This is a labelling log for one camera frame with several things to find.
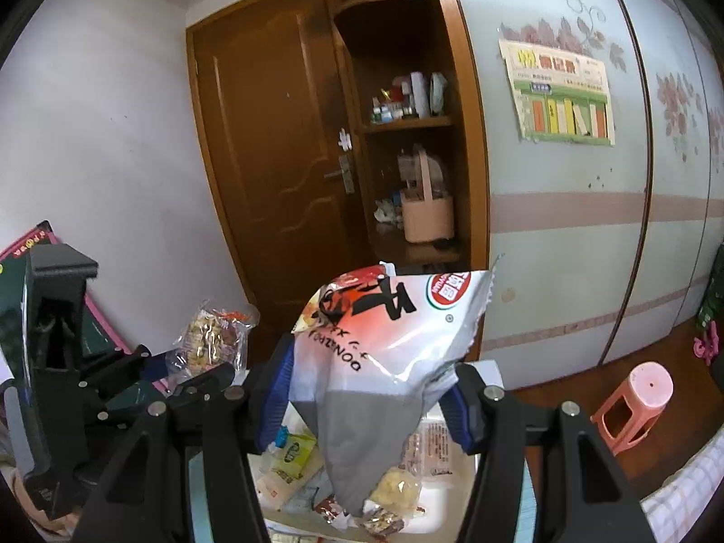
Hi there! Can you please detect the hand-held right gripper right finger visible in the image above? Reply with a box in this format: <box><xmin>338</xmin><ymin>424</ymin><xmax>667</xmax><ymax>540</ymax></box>
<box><xmin>440</xmin><ymin>363</ymin><xmax>647</xmax><ymax>543</ymax></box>

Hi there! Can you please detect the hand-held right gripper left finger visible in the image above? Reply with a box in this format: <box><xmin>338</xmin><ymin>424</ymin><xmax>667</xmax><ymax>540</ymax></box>
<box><xmin>73</xmin><ymin>336</ymin><xmax>296</xmax><ymax>543</ymax></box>

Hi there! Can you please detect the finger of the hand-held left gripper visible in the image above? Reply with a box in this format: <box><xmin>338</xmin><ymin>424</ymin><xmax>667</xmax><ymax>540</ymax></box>
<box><xmin>102</xmin><ymin>363</ymin><xmax>237</xmax><ymax>428</ymax></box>
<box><xmin>79</xmin><ymin>345</ymin><xmax>173</xmax><ymax>391</ymax></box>

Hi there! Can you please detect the clear nut snack packet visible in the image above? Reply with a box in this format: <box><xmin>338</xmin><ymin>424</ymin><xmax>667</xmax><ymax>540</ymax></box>
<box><xmin>170</xmin><ymin>300</ymin><xmax>261</xmax><ymax>379</ymax></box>

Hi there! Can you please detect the white plastic tray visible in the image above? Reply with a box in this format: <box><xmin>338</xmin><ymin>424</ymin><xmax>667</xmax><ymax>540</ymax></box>
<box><xmin>249</xmin><ymin>401</ymin><xmax>483</xmax><ymax>543</ymax></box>

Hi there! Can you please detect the large white red snack bag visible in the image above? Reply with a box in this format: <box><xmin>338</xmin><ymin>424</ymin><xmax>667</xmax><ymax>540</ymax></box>
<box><xmin>290</xmin><ymin>261</ymin><xmax>504</xmax><ymax>518</ymax></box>

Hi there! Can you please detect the red white snack packet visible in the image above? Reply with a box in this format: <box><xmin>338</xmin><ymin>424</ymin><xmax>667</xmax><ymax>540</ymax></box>
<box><xmin>404</xmin><ymin>419</ymin><xmax>457</xmax><ymax>479</ymax></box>

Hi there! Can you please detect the green snack packet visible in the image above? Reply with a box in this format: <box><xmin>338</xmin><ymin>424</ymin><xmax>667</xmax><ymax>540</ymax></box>
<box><xmin>270</xmin><ymin>433</ymin><xmax>318</xmax><ymax>484</ymax></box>

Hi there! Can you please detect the yellow biscuit packet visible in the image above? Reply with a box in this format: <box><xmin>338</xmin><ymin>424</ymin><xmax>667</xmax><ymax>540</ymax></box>
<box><xmin>367</xmin><ymin>467</ymin><xmax>425</xmax><ymax>513</ymax></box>

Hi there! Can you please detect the striped teal table mat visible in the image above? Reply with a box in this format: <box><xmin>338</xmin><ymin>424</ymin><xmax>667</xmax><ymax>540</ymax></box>
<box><xmin>186</xmin><ymin>447</ymin><xmax>267</xmax><ymax>543</ymax></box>

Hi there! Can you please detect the dark brown snack packet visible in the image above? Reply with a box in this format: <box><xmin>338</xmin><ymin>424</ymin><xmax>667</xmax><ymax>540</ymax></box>
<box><xmin>314</xmin><ymin>495</ymin><xmax>354</xmax><ymax>528</ymax></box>

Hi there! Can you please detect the small clear wrapped snack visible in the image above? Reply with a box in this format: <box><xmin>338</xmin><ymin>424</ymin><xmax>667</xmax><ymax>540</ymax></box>
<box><xmin>362</xmin><ymin>506</ymin><xmax>406</xmax><ymax>536</ymax></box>

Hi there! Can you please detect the pink plastic stool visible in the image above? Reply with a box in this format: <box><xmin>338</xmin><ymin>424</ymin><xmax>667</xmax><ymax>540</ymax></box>
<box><xmin>591</xmin><ymin>362</ymin><xmax>675</xmax><ymax>456</ymax></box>

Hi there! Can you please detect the pale floral sliding wardrobe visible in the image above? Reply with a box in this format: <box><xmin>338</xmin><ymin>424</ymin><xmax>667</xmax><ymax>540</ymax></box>
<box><xmin>441</xmin><ymin>0</ymin><xmax>724</xmax><ymax>375</ymax></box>

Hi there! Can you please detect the checked bed sheet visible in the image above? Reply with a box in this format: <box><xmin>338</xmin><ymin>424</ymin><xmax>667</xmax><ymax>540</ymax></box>
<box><xmin>639</xmin><ymin>441</ymin><xmax>724</xmax><ymax>543</ymax></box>

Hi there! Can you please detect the brown wooden door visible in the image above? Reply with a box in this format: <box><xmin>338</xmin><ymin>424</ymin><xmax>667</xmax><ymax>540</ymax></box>
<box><xmin>186</xmin><ymin>0</ymin><xmax>375</xmax><ymax>330</ymax></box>

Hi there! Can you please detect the pink toy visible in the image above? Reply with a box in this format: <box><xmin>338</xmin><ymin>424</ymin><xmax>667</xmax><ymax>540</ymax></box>
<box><xmin>693</xmin><ymin>322</ymin><xmax>720</xmax><ymax>366</ymax></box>

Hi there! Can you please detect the green bag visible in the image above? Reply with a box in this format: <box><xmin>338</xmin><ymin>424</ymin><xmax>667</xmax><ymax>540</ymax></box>
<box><xmin>695</xmin><ymin>243</ymin><xmax>724</xmax><ymax>340</ymax></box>

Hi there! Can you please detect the wooden corner shelf cabinet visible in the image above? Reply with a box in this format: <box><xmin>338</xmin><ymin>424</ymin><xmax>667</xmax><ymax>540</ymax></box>
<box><xmin>322</xmin><ymin>0</ymin><xmax>491</xmax><ymax>364</ymax></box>

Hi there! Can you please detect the cluster of small bottles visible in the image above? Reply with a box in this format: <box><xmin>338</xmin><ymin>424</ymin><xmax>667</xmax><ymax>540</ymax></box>
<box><xmin>370</xmin><ymin>87</ymin><xmax>414</xmax><ymax>124</ymax></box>

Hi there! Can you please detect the white cylinder bottle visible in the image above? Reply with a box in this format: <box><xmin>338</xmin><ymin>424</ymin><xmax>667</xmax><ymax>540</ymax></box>
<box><xmin>410</xmin><ymin>71</ymin><xmax>431</xmax><ymax>119</ymax></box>

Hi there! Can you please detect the green chalkboard pink frame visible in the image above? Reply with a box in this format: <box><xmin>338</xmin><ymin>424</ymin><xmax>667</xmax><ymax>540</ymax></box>
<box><xmin>0</xmin><ymin>220</ymin><xmax>171</xmax><ymax>408</ymax></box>

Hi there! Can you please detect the pink handled basket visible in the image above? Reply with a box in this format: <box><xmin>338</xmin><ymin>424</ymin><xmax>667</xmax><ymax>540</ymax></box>
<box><xmin>401</xmin><ymin>144</ymin><xmax>455</xmax><ymax>243</ymax></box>

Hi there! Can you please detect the silver door handle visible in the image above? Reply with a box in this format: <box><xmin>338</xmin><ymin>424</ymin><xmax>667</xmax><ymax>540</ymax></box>
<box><xmin>324</xmin><ymin>154</ymin><xmax>356</xmax><ymax>193</ymax></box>

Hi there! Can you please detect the wall poster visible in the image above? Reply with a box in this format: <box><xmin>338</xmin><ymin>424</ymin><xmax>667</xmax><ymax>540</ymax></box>
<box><xmin>499</xmin><ymin>39</ymin><xmax>616</xmax><ymax>147</ymax></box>

